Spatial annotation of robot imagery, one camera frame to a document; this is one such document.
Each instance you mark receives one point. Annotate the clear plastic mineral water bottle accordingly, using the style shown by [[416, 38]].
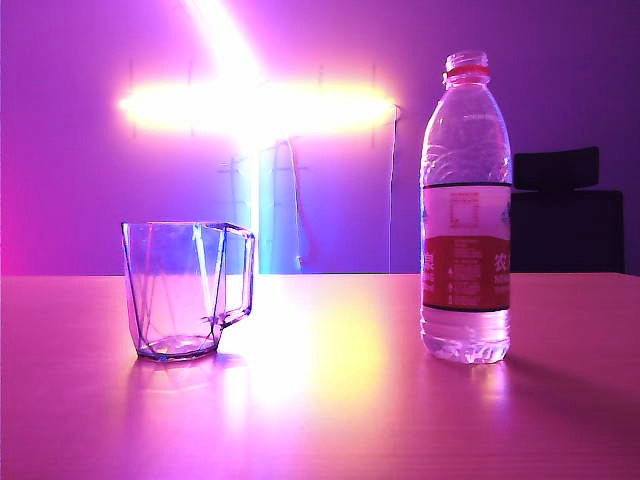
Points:
[[467, 250]]

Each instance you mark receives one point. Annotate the clear plastic mug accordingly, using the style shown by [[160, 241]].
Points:
[[170, 300]]

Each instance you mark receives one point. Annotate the horizontal LED light bar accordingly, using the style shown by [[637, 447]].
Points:
[[250, 107]]

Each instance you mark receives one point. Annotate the diagonal LED light strip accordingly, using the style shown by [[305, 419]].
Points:
[[220, 35]]

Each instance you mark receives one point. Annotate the black office chair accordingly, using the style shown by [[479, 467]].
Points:
[[565, 225]]

